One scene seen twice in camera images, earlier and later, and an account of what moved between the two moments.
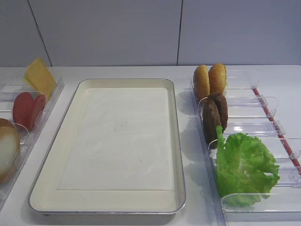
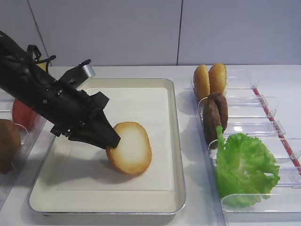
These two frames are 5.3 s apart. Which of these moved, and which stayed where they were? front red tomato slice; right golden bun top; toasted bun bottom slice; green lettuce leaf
Moved: toasted bun bottom slice
Stayed: green lettuce leaf; front red tomato slice; right golden bun top
